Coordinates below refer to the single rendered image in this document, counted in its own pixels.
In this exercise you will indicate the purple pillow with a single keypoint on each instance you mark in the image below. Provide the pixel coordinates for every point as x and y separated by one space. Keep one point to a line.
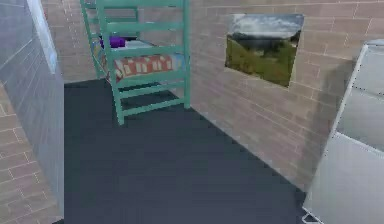
116 42

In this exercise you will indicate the green bunk bed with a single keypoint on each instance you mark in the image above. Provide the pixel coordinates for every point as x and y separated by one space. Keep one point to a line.
115 86

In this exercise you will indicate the landscape wall picture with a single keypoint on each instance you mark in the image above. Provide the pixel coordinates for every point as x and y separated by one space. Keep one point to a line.
263 53

